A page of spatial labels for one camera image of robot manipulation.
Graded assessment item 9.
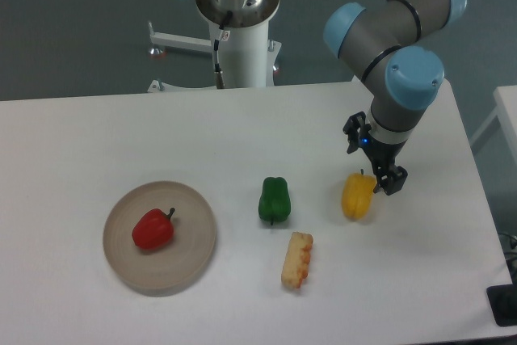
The yellow toy pepper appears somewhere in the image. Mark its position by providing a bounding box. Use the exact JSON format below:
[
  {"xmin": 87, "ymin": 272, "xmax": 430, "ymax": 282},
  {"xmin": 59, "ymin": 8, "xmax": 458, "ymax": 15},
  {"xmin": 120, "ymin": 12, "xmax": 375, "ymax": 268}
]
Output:
[{"xmin": 341, "ymin": 169, "xmax": 376, "ymax": 220}]

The beige round plate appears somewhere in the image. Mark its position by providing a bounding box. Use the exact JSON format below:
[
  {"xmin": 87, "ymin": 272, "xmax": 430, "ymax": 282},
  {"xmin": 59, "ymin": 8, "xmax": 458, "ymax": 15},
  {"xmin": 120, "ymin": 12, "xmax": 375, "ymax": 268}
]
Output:
[{"xmin": 103, "ymin": 181, "xmax": 216, "ymax": 297}]

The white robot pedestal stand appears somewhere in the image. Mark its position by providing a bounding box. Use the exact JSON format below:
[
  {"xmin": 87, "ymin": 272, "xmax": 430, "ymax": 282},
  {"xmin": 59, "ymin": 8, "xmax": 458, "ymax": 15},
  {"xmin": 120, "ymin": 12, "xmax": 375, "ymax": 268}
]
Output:
[{"xmin": 148, "ymin": 0, "xmax": 281, "ymax": 89}]

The green toy pepper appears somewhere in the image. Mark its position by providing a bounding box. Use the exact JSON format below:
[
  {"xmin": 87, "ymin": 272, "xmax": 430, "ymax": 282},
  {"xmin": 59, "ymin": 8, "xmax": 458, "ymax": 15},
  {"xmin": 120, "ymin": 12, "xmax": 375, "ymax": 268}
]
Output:
[{"xmin": 258, "ymin": 177, "xmax": 292, "ymax": 225}]

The red toy pepper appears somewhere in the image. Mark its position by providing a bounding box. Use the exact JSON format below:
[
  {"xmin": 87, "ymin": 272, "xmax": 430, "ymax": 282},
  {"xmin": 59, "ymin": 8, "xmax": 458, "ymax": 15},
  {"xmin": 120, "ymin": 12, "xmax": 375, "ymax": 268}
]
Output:
[{"xmin": 132, "ymin": 208, "xmax": 175, "ymax": 250}]

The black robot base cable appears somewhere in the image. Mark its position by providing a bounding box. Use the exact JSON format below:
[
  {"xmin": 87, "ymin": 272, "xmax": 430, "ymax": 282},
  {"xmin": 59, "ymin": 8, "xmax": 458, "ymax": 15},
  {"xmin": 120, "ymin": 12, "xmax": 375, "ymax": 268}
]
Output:
[{"xmin": 212, "ymin": 10, "xmax": 234, "ymax": 90}]

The white side table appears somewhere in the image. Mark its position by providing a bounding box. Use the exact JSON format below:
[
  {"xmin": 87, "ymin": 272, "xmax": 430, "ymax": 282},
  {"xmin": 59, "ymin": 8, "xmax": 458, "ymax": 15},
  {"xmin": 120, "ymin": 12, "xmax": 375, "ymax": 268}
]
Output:
[{"xmin": 469, "ymin": 85, "xmax": 516, "ymax": 158}]

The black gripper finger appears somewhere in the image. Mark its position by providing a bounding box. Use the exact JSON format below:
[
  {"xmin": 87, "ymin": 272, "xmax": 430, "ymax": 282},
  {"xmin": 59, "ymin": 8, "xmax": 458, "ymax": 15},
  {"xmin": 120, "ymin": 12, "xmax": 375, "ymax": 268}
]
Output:
[
  {"xmin": 343, "ymin": 111, "xmax": 370, "ymax": 154},
  {"xmin": 373, "ymin": 166, "xmax": 407, "ymax": 196}
]

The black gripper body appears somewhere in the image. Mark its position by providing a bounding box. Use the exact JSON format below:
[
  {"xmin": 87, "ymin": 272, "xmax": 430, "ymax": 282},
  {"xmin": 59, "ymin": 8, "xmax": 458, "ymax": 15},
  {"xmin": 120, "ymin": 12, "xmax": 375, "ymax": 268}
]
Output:
[{"xmin": 359, "ymin": 124, "xmax": 407, "ymax": 175}]

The black device with cables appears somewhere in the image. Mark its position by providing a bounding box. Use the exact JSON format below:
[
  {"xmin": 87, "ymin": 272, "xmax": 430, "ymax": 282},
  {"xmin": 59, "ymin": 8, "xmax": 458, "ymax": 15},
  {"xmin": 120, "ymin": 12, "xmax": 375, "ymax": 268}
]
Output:
[{"xmin": 486, "ymin": 232, "xmax": 516, "ymax": 327}]

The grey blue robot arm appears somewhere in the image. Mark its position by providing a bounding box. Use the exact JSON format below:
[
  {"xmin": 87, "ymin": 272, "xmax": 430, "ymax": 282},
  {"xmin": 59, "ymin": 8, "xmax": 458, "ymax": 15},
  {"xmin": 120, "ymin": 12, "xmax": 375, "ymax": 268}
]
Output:
[{"xmin": 195, "ymin": 0, "xmax": 467, "ymax": 195}]

